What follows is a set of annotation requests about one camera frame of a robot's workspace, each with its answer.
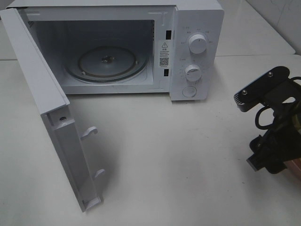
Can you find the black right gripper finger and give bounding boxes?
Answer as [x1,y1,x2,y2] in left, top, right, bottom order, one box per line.
[246,154,263,171]

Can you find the round white door button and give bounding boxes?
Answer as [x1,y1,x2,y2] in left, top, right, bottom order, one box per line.
[182,86,197,97]

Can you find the pink round plate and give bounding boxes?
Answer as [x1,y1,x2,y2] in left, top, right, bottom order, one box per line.
[284,158,301,180]

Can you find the white microwave knob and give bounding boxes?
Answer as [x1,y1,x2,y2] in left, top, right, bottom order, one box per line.
[188,33,207,54]
[184,65,202,82]

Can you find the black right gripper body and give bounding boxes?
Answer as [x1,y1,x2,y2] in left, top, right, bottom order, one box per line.
[249,79,301,175]

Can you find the white microwave oven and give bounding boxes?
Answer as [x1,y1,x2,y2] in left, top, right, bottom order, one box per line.
[6,0,224,101]

